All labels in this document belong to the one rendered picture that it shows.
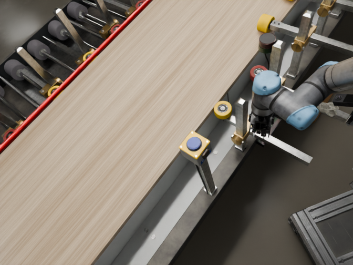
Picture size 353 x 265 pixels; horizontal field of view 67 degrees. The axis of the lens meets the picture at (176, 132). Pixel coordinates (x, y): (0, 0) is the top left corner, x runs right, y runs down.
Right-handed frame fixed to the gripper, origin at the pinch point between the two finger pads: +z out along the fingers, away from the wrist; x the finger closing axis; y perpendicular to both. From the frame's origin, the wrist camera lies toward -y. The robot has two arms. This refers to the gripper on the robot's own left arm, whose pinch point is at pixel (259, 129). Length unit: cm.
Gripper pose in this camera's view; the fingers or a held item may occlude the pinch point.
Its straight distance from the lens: 111.0
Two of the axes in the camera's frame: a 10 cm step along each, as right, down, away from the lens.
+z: 2.1, 4.5, 8.7
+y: -2.6, 8.8, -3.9
